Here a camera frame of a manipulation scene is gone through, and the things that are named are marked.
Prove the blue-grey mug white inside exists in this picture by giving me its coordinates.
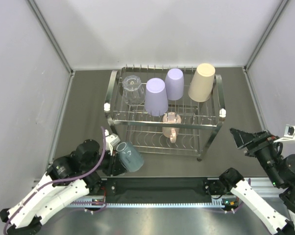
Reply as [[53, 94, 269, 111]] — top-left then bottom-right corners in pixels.
[[116, 142, 144, 172]]

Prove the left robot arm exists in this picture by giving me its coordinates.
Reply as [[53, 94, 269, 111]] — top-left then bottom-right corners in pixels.
[[0, 135, 131, 235]]

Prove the steel two-tier dish rack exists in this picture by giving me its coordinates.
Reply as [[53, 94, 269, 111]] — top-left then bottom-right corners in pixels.
[[104, 66, 226, 161]]

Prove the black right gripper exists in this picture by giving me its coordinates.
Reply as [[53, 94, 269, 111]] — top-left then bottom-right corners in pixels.
[[229, 126, 283, 187]]

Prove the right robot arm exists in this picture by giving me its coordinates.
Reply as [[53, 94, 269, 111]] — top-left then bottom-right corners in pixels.
[[203, 125, 295, 235]]

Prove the beige tumbler cup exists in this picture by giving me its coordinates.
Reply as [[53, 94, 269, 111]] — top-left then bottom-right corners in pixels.
[[188, 63, 216, 102]]

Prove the lavender cup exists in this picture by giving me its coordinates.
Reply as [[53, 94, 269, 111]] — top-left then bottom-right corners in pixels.
[[145, 78, 168, 117], [165, 68, 184, 101]]

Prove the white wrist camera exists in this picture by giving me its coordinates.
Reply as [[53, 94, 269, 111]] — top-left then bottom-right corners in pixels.
[[105, 130, 121, 156], [274, 125, 295, 143]]

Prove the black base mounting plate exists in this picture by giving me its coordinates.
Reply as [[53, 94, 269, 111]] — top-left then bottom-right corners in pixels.
[[103, 177, 224, 203]]

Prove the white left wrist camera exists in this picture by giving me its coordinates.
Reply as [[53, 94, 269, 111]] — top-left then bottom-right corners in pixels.
[[105, 130, 121, 156]]

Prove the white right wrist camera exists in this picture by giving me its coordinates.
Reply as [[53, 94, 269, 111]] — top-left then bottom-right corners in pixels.
[[274, 125, 295, 143]]

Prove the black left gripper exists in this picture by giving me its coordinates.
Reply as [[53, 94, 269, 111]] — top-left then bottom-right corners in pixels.
[[82, 146, 127, 176]]

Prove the grey slotted cable duct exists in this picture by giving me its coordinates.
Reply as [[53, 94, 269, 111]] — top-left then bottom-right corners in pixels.
[[68, 198, 239, 209]]

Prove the clear plastic cup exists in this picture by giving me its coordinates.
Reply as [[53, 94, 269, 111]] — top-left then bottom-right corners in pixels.
[[122, 75, 145, 106]]

